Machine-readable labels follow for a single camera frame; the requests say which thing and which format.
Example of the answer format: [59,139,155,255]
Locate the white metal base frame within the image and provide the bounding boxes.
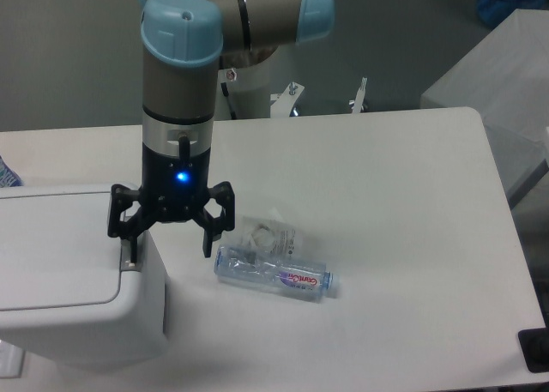
[269,76,368,118]

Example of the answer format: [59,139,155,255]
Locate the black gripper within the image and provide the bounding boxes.
[107,135,235,263]

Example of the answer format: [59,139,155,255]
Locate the white push-lid trash can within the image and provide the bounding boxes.
[1,184,168,367]

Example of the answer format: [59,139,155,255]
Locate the crushed clear plastic bottle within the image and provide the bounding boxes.
[214,245,341,302]

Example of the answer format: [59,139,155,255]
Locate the crumpled clear plastic wrapper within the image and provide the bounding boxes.
[225,215,304,258]

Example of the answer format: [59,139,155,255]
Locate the black device at table edge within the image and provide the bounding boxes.
[518,328,548,373]

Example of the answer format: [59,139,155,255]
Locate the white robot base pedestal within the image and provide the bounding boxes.
[214,46,278,121]

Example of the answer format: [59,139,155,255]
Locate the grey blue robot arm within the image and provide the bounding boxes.
[107,0,335,265]

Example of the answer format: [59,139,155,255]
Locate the black cable on pedestal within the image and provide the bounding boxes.
[219,68,238,120]

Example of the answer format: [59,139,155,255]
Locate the blue patterned packet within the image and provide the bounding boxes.
[0,157,23,188]

